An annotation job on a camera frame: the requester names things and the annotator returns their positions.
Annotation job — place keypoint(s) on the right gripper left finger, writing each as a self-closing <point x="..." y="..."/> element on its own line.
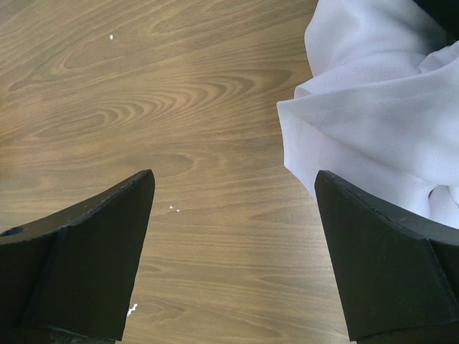
<point x="70" y="275"/>

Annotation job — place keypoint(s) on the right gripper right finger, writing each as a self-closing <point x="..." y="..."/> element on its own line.
<point x="396" y="272"/>

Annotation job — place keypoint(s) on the white t shirt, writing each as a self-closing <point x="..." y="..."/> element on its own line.
<point x="381" y="107"/>

